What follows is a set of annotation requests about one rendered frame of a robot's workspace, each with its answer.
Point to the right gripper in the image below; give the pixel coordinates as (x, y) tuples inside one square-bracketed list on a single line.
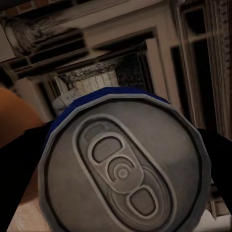
[(45, 128)]

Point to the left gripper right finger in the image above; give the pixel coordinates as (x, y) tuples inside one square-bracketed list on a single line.
[(219, 150)]

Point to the can of soda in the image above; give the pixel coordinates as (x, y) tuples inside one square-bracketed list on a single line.
[(122, 159)]

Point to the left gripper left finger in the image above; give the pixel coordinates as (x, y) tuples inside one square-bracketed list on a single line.
[(18, 161)]

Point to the wood fireplace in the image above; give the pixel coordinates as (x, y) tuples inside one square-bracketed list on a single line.
[(180, 50)]

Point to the trash can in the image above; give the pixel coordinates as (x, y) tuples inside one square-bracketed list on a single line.
[(16, 116)]

